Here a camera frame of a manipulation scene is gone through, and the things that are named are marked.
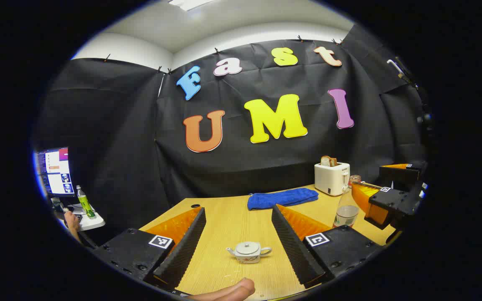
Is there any black keyboard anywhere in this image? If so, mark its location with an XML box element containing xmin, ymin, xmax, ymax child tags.
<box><xmin>59</xmin><ymin>205</ymin><xmax>83</xmax><ymax>223</ymax></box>

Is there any dark stand with white clip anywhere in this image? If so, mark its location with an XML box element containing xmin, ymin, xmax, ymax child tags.
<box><xmin>387</xmin><ymin>56</ymin><xmax>434</xmax><ymax>126</ymax></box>

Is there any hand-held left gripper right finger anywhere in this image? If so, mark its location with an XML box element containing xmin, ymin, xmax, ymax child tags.
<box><xmin>271</xmin><ymin>204</ymin><xmax>383</xmax><ymax>289</ymax></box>

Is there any green drink bottle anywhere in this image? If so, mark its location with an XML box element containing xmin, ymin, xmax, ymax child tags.
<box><xmin>76</xmin><ymin>185</ymin><xmax>96</xmax><ymax>219</ymax></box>

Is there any white toaster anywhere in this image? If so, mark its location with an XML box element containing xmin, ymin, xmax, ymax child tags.
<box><xmin>314</xmin><ymin>161</ymin><xmax>351</xmax><ymax>196</ymax></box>

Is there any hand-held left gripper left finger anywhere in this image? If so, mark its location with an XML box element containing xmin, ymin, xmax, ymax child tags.
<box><xmin>92</xmin><ymin>206</ymin><xmax>207</xmax><ymax>291</ymax></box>

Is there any blue towel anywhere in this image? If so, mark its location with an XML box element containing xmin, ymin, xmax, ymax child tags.
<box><xmin>247</xmin><ymin>188</ymin><xmax>319</xmax><ymax>211</ymax></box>

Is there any white side table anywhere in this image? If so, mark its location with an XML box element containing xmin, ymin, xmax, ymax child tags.
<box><xmin>55</xmin><ymin>203</ymin><xmax>105</xmax><ymax>232</ymax></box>

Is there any clear plastic water bottle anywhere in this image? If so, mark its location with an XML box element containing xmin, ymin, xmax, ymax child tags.
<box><xmin>333</xmin><ymin>175</ymin><xmax>361</xmax><ymax>228</ymax></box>

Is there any computer monitor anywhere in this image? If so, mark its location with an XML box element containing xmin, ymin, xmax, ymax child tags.
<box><xmin>36</xmin><ymin>147</ymin><xmax>74</xmax><ymax>197</ymax></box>

